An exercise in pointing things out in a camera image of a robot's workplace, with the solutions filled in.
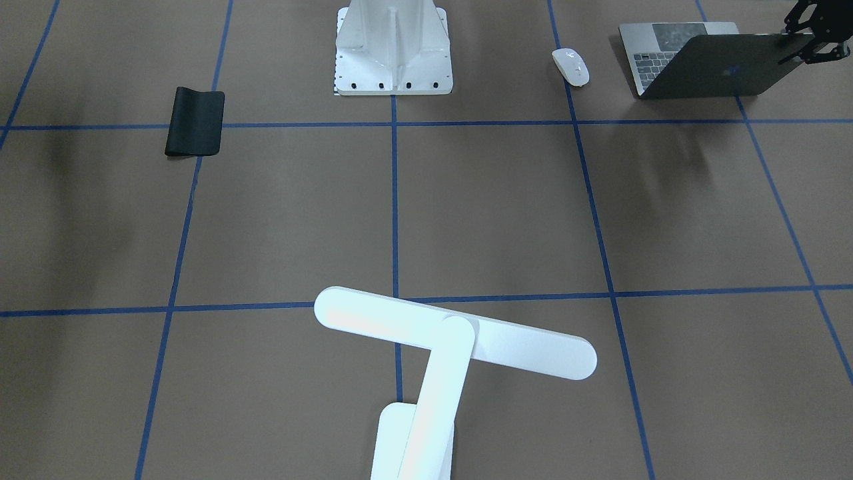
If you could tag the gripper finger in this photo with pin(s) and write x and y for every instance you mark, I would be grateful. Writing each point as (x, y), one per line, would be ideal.
(796, 53)
(825, 52)

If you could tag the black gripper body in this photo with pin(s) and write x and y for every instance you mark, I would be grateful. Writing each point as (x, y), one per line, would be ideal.
(804, 20)

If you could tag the grey laptop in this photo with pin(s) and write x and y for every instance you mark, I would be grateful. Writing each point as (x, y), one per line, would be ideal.
(706, 59)

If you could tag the black mouse pad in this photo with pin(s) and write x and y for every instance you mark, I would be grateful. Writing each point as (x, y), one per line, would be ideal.
(196, 123)

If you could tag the white computer mouse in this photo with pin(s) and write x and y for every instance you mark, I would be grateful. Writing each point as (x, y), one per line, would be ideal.
(571, 66)

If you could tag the white camera post with base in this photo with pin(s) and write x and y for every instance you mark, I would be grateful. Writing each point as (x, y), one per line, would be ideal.
(392, 48)

